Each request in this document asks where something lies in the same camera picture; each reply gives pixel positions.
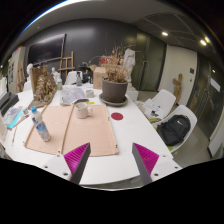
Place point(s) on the brown cardboard box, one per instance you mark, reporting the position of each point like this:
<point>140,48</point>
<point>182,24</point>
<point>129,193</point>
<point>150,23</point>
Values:
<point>98,78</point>

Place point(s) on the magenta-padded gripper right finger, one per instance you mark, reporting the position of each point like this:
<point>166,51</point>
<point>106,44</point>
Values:
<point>148,160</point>

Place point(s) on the grey plant pot saucer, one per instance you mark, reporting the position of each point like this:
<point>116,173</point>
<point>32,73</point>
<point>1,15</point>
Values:
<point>113,104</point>

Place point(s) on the white plaster bust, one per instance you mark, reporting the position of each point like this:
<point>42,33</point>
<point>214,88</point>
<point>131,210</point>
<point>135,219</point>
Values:
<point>29,70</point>

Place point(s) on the white plaster figure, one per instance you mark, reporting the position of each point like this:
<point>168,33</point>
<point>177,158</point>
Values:
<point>56,74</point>

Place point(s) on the blue-capped white drink bottle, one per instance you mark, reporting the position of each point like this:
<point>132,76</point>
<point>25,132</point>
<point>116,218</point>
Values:
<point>41,128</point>

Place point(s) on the dried plant in grey pot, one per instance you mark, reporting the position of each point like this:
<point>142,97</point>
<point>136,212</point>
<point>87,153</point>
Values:
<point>114,90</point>

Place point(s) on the black wall screen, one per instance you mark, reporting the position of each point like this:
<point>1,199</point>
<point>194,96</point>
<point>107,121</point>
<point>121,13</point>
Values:
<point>46,49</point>

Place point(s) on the stack of papers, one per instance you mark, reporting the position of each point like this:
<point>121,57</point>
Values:
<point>151,108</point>

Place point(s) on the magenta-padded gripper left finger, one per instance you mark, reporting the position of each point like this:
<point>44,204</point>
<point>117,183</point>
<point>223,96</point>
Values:
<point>75,158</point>

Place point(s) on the open printed newspaper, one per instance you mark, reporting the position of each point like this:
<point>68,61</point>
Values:
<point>71,95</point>

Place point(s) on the thin wooden stick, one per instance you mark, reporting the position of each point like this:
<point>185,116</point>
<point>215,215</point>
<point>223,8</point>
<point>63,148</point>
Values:
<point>78,106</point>

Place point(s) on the colourful painted sheet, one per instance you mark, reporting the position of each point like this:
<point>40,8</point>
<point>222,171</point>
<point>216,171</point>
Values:
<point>12,116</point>

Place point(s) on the red-tipped paint brush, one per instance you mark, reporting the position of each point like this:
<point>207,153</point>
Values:
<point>14,136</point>

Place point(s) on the large white ceiling light panel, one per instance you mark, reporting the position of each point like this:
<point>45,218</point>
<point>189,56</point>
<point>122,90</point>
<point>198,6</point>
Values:
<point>43,15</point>

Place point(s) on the pale cabinet with pictures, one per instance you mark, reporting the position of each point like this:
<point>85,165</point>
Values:
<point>16,68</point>

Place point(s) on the black backpack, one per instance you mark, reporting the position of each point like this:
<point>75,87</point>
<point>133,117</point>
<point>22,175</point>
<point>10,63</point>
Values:
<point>173,130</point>

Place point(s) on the red box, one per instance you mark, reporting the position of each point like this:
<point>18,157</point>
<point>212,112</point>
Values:
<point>105,60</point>

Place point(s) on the light plywood drawing board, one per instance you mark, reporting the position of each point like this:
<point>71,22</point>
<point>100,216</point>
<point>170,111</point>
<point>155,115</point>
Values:
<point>55,133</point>
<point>95,133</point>

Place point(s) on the white ceramic mug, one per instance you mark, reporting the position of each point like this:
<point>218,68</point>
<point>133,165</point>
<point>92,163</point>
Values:
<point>81,111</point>

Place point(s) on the green liquid plastic bottle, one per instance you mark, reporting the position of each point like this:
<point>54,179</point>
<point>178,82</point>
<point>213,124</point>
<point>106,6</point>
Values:
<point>59,84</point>

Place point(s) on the wooden easel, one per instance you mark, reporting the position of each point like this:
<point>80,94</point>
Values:
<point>66,61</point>

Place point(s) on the flat round red coaster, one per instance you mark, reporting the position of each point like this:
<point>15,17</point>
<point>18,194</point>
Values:
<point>117,116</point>

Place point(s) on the grey spray bottle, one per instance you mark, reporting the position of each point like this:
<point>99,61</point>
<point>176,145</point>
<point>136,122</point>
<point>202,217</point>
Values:
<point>79,80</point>

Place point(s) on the recessed ceiling spotlights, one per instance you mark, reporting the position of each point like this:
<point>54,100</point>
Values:
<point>165,33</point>

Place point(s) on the white plaster sculpture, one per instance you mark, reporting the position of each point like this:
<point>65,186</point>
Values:
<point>129,60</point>

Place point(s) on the black flat boxes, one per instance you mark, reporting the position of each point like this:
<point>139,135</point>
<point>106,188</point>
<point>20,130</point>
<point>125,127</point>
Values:
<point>8,101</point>

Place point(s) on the small yellow tag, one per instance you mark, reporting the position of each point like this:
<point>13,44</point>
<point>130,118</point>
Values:
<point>90,103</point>

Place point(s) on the small glass jar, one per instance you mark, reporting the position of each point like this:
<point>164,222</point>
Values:
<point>90,93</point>

